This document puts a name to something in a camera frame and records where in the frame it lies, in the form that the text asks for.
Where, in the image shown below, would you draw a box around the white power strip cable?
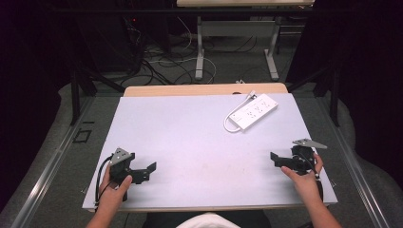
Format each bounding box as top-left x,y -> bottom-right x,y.
222,90 -> 258,134

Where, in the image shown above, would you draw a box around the person's left hand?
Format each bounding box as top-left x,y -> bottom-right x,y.
96,164 -> 134,214

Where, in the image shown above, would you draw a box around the person's dark pants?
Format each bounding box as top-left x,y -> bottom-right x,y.
142,209 -> 272,228

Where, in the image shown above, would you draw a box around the person's right hand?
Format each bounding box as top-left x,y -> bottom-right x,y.
280,153 -> 324,207

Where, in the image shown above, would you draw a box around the aluminium floor rail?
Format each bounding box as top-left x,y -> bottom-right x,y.
316,94 -> 392,228
10,96 -> 97,228

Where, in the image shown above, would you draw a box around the white table mat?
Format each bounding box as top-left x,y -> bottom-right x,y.
82,92 -> 338,212

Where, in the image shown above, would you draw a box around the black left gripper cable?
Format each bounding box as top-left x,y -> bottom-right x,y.
94,154 -> 114,207

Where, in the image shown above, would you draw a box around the dark computer tower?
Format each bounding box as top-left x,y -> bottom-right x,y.
74,13 -> 145,75

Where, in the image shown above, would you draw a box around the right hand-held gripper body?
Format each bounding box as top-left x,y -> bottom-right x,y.
290,138 -> 328,176

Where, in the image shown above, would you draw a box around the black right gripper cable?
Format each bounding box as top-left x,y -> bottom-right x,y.
303,154 -> 325,202

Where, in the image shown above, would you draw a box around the black metal stand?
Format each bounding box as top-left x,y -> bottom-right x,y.
286,61 -> 342,128
69,61 -> 126,126

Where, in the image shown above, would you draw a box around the tangle of floor cables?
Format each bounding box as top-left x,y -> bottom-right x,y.
122,15 -> 258,86

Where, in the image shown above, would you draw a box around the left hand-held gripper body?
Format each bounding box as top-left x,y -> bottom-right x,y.
108,146 -> 137,185

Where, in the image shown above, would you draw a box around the white power strip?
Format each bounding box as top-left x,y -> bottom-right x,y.
228,93 -> 279,131

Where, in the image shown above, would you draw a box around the white desk with metal legs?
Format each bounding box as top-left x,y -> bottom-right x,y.
176,0 -> 316,82

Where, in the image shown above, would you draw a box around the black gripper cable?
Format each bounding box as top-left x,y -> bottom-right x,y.
303,154 -> 325,202
94,154 -> 114,207

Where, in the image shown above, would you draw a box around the person's white shirt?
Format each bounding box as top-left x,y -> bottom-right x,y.
175,212 -> 242,228

